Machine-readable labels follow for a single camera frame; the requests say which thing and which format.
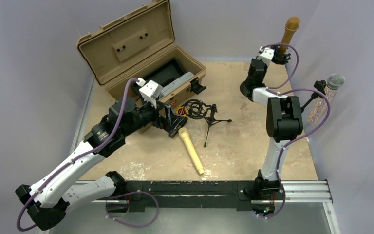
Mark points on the cream microphone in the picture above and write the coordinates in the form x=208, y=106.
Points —
x=185, y=137

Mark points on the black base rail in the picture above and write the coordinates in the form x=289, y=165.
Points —
x=195, y=194

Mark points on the yellow tape measure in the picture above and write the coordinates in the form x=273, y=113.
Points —
x=181, y=111

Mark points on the black tripod microphone stand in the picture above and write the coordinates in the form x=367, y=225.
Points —
x=197, y=109

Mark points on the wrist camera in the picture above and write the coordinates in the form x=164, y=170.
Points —
x=150, y=91
x=266, y=55

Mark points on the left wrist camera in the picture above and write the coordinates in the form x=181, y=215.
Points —
x=150, y=91

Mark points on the black stand for silver microphone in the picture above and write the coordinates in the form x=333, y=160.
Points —
x=319, y=86

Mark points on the black round base stand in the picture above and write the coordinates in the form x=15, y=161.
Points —
x=280, y=58

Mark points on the black toolbox tray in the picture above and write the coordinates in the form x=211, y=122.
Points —
x=166, y=73

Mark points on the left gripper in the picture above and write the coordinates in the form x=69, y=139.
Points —
x=167, y=117

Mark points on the tan plastic toolbox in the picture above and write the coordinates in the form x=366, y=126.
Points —
x=136, y=44

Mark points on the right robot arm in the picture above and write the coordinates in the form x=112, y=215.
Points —
x=283, y=119

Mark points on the grey plastic case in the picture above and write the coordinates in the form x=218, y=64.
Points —
x=169, y=88

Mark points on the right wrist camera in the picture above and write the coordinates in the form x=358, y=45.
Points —
x=266, y=55

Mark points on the brown microphone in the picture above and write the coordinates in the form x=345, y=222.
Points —
x=291, y=27

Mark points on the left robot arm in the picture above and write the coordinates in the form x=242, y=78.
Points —
x=49, y=200

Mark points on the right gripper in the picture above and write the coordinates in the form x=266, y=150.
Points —
x=280, y=58

